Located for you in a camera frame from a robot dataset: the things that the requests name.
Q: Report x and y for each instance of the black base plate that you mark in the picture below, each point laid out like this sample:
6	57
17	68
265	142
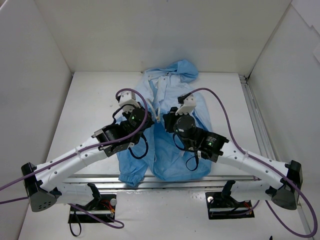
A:
102	210
220	209

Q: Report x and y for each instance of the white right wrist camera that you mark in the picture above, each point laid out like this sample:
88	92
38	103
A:
187	104

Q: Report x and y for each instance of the aluminium front rail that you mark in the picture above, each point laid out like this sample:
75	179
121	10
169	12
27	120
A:
112	184

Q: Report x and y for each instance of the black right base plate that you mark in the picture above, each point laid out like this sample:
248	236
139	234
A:
220	209

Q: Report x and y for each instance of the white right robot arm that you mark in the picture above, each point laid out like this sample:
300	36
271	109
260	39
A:
279	182

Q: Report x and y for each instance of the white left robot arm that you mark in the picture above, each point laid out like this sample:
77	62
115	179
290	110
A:
45	183

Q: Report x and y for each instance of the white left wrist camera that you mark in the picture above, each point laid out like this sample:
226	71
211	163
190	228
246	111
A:
127	100

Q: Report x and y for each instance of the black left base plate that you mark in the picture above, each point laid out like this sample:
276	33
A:
102	210

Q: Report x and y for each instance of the light blue zip jacket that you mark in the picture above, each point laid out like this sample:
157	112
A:
160	151

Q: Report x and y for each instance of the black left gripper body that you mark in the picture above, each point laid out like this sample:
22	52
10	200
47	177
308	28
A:
148	119

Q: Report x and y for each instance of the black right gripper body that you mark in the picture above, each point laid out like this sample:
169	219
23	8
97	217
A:
167	121

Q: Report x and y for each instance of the aluminium side rail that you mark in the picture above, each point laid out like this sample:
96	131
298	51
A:
260	131

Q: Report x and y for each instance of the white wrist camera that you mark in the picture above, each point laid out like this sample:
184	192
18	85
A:
127	100
187	104

